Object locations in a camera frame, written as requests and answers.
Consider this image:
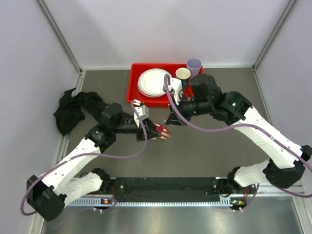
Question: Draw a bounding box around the white paper plates stack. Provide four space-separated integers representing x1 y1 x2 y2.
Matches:
137 68 172 98

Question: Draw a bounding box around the mannequin hand with nails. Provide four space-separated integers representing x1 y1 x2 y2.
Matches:
152 123 170 140

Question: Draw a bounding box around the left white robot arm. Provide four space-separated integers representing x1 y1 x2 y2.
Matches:
22 100 168 222

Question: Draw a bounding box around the dark green mug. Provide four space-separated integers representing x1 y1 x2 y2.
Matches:
175 68 191 88

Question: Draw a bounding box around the red nail polish bottle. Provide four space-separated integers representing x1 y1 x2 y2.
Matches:
156 125 166 133

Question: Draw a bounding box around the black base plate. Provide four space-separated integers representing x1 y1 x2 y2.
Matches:
113 177 220 203

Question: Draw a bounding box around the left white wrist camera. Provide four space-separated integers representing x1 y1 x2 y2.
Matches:
133 99 149 124

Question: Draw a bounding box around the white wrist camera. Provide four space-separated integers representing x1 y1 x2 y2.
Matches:
133 99 149 124
163 76 183 105

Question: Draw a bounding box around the black sleeve cloth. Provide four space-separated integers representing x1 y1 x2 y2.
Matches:
54 88 107 136

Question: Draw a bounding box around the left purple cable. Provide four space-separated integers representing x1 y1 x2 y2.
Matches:
20 100 147 215

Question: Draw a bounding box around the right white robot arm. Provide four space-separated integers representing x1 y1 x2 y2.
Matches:
163 74 312 194

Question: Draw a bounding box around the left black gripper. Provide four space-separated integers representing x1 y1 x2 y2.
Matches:
113 118 162 142

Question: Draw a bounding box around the red plastic tray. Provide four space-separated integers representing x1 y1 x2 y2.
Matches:
126 63 204 108

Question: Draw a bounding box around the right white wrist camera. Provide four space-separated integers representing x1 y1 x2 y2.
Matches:
163 76 183 105

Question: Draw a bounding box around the lavender plastic cup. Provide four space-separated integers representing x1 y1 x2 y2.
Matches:
186 58 202 78

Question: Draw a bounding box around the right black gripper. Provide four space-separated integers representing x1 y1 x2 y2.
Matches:
165 93 211 127

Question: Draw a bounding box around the grey slotted cable duct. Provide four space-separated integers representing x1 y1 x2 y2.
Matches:
67 197 247 208

